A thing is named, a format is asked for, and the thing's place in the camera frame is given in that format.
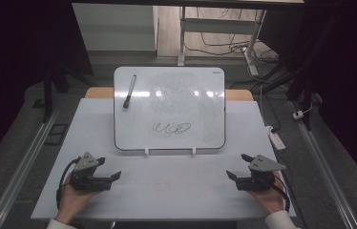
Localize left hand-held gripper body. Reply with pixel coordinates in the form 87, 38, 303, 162
69, 152, 113, 193

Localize white whiteboard with scribble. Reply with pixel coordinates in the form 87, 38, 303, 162
113, 66, 226, 152

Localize person's left hand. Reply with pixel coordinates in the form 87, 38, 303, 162
54, 177, 104, 225

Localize person's right hand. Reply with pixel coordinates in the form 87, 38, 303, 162
247, 171, 288, 216

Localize black floor cables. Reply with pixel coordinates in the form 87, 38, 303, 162
183, 6, 280, 66

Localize aluminium floor rail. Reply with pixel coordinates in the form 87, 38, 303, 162
288, 100, 357, 229
0, 103, 61, 229

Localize white power strip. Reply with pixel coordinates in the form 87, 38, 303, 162
264, 125, 286, 152

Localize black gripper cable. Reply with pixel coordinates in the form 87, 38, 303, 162
55, 156, 82, 210
273, 175, 292, 213

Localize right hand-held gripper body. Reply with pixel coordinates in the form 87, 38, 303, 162
235, 154, 286, 192

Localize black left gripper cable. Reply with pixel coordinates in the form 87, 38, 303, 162
55, 156, 82, 210

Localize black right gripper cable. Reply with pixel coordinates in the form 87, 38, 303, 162
273, 175, 292, 213

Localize white desk frame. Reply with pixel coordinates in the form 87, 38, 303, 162
178, 5, 268, 77

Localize wooden board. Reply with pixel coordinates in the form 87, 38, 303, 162
84, 87, 254, 102

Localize white marker with black cap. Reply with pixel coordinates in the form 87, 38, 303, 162
122, 73, 137, 110

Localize black floor plate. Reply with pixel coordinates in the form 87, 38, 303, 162
44, 123, 70, 147

